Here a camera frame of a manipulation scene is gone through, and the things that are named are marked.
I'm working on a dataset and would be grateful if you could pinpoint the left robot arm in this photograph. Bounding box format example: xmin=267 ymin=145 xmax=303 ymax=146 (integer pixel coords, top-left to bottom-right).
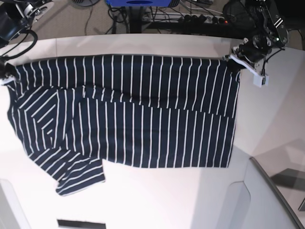
xmin=223 ymin=0 xmax=288 ymax=76

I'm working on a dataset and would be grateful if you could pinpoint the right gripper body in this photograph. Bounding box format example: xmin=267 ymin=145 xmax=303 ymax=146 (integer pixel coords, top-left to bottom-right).
xmin=0 ymin=59 xmax=17 ymax=83

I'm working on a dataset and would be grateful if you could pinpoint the black power strip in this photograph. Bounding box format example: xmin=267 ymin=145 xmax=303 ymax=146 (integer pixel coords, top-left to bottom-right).
xmin=178 ymin=13 xmax=236 ymax=25

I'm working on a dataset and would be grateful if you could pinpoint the navy white striped t-shirt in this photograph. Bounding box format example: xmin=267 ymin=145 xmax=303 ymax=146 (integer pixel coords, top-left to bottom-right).
xmin=7 ymin=55 xmax=240 ymax=196

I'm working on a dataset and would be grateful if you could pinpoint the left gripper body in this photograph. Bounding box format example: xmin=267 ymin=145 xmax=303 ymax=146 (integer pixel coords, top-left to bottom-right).
xmin=232 ymin=38 xmax=273 ymax=69

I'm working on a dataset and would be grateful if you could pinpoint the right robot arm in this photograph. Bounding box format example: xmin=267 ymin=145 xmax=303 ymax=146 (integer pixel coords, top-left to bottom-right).
xmin=0 ymin=0 xmax=54 ymax=85

